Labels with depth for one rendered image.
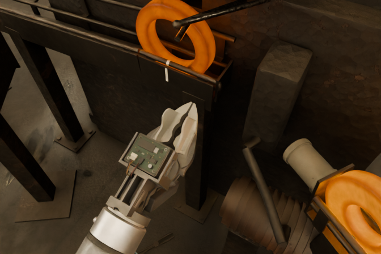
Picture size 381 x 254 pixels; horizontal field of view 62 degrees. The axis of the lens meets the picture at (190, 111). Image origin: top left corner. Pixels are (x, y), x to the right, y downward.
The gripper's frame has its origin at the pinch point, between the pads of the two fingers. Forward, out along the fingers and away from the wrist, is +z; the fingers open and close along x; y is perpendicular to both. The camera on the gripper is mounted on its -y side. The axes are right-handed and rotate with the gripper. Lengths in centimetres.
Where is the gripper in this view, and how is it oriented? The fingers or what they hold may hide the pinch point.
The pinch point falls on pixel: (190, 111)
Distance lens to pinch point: 56.1
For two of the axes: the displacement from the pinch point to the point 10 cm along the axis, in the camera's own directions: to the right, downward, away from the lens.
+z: 4.7, -8.4, 2.8
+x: -8.7, -3.9, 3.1
